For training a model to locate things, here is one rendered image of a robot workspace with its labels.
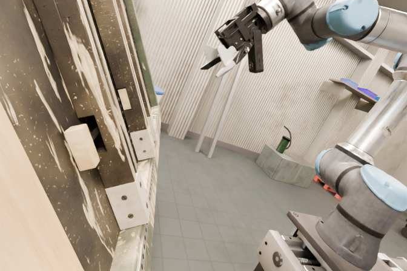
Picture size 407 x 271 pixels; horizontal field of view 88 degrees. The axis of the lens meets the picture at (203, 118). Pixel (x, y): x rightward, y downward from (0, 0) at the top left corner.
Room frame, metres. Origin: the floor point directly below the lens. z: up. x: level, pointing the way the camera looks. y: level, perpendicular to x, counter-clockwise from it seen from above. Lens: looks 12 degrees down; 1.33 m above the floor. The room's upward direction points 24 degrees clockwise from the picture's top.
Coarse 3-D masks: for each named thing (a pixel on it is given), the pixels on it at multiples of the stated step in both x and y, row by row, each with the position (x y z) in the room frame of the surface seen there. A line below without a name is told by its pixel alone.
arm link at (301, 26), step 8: (312, 8) 0.60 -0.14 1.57; (296, 16) 0.60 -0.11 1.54; (304, 16) 0.60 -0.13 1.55; (312, 16) 0.56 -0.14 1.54; (296, 24) 0.61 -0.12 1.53; (304, 24) 0.59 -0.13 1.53; (296, 32) 0.63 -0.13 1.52; (304, 32) 0.60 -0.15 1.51; (312, 32) 0.57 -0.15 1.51; (304, 40) 0.63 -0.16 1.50; (312, 40) 0.60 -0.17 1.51; (320, 40) 0.61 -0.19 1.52; (328, 40) 0.61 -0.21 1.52; (312, 48) 0.62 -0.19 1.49
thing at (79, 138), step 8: (72, 128) 0.34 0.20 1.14; (80, 128) 0.34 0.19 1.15; (72, 136) 0.33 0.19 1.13; (80, 136) 0.34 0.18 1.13; (88, 136) 0.36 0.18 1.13; (72, 144) 0.33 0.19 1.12; (80, 144) 0.34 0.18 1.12; (88, 144) 0.35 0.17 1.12; (72, 152) 0.34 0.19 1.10; (80, 152) 0.34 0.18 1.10; (88, 152) 0.34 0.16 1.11; (96, 152) 0.37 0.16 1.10; (80, 160) 0.34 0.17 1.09; (88, 160) 0.34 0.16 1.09; (96, 160) 0.36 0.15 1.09; (80, 168) 0.34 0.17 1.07; (88, 168) 0.34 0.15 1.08
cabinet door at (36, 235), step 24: (0, 120) 0.20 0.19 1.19; (0, 144) 0.19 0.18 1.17; (0, 168) 0.18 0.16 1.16; (24, 168) 0.21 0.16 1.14; (0, 192) 0.17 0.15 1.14; (24, 192) 0.20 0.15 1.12; (0, 216) 0.16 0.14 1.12; (24, 216) 0.19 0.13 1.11; (48, 216) 0.22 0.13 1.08; (0, 240) 0.16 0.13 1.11; (24, 240) 0.18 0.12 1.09; (48, 240) 0.21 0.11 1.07; (0, 264) 0.15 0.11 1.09; (24, 264) 0.17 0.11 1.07; (48, 264) 0.19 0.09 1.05; (72, 264) 0.23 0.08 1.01
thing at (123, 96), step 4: (120, 88) 0.76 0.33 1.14; (124, 88) 0.75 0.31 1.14; (120, 92) 0.75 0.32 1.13; (124, 92) 0.75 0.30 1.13; (120, 96) 0.75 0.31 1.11; (124, 96) 0.75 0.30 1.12; (124, 100) 0.75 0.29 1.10; (128, 100) 0.76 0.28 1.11; (124, 104) 0.76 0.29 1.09; (128, 104) 0.76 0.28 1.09; (124, 108) 0.76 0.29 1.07; (128, 108) 0.76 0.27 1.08
